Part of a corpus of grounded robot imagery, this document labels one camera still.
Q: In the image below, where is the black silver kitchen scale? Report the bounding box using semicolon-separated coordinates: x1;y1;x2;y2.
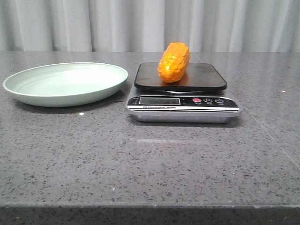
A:
126;62;242;123

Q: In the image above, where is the yellow corn cob piece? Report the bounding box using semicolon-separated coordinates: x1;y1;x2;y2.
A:
157;42;191;83

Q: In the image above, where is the white pleated curtain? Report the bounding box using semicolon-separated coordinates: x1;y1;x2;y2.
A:
0;0;300;52

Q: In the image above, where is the pale green plate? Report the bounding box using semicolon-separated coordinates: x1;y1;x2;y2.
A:
3;62;128;107

